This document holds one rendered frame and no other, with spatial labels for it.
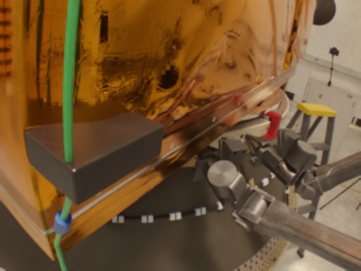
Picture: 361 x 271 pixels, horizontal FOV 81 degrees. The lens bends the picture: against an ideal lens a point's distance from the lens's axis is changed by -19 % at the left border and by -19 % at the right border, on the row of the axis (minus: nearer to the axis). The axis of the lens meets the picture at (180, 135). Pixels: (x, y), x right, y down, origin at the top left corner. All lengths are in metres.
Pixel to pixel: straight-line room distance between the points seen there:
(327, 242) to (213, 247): 0.48
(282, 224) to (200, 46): 0.35
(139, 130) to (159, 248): 0.60
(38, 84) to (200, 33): 0.18
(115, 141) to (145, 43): 0.09
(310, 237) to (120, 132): 0.37
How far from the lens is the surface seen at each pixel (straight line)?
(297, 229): 0.48
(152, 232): 0.75
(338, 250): 0.46
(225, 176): 0.49
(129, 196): 0.37
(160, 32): 0.24
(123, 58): 0.21
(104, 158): 0.17
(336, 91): 4.36
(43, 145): 0.18
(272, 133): 0.91
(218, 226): 0.84
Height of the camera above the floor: 2.01
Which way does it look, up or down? 27 degrees down
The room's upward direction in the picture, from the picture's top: 10 degrees clockwise
